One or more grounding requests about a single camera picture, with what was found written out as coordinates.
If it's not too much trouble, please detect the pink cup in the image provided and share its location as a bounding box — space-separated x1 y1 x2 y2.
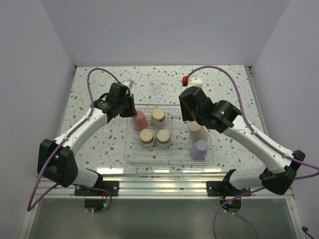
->
132 110 148 131

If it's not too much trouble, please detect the tall beige cup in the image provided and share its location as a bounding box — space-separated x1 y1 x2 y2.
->
188 121 207 143

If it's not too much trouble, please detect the steel cup back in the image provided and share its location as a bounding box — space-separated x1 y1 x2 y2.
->
139 128 155 148

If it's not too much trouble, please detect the steel cup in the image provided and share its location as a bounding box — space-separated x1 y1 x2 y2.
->
151 108 165 127
139 128 155 148
156 128 171 149

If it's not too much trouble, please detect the clear glass mug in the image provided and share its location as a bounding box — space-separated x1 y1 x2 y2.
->
150 80 162 94

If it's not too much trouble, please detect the purple cup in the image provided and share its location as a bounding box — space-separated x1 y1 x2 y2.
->
190 140 208 160

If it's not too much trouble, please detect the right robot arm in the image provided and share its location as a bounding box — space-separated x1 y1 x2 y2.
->
179 86 306 196

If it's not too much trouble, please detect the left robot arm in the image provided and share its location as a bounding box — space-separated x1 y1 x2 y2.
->
37 80 137 196

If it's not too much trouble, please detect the clear dish rack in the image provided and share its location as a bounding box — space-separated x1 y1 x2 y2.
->
124 104 214 167

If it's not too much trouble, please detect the left controller board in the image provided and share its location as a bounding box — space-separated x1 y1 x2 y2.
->
84 199 112 213

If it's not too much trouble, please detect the controller board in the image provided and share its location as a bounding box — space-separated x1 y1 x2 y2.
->
222 199 242 213
84 199 112 213

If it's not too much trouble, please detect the right controller board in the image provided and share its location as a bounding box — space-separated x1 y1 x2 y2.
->
222 199 242 213

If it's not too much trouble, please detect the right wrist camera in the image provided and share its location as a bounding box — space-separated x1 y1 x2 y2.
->
181 76 202 88

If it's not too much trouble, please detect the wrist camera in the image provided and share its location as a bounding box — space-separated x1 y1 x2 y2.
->
122 80 134 90
181 76 202 88

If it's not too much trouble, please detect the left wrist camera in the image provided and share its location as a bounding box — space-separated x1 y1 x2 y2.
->
122 80 134 90

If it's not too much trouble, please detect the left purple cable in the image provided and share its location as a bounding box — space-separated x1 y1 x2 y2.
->
27 68 121 212

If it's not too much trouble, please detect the purple cable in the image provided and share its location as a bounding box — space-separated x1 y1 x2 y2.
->
186 65 319 239
27 68 121 212

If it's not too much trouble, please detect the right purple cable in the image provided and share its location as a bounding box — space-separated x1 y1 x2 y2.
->
186 65 319 239

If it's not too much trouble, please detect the aluminium frame rail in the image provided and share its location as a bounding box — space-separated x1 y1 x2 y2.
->
35 173 295 199

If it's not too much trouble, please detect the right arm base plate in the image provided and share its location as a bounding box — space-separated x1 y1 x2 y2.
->
206 181 252 199

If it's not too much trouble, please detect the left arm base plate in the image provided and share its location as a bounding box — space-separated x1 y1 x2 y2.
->
74 181 120 197

